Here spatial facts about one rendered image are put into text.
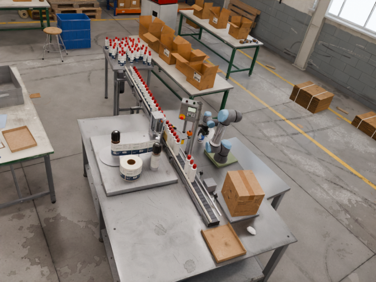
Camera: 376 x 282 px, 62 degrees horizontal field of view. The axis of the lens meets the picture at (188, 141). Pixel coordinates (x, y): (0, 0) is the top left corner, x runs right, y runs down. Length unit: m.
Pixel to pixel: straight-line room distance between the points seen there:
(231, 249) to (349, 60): 6.14
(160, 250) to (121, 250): 0.29
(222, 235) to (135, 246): 0.72
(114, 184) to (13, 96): 1.72
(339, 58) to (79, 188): 6.34
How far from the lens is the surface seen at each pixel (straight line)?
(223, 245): 2.69
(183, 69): 5.06
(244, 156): 3.55
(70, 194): 4.04
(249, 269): 3.39
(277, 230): 2.96
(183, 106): 2.96
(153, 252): 2.55
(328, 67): 8.36
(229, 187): 2.85
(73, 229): 3.72
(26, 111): 4.00
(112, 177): 2.97
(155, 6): 8.23
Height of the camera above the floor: 2.98
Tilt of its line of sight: 37 degrees down
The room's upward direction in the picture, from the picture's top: 11 degrees clockwise
